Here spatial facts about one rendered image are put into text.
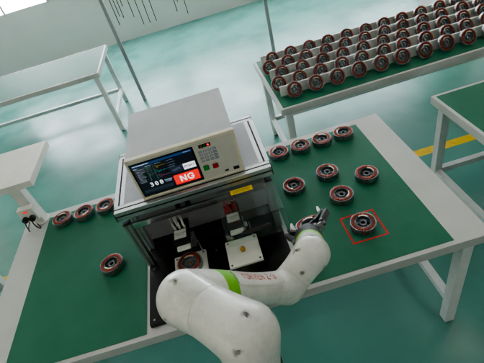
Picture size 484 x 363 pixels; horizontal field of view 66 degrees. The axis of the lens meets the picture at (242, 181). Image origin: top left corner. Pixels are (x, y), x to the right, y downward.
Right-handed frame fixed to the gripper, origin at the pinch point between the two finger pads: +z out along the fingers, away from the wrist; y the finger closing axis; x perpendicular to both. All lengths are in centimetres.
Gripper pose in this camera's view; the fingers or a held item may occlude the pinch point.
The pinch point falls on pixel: (305, 219)
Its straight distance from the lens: 146.0
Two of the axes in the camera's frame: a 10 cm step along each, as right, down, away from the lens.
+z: 1.2, -1.9, 9.7
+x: -5.9, -8.0, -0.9
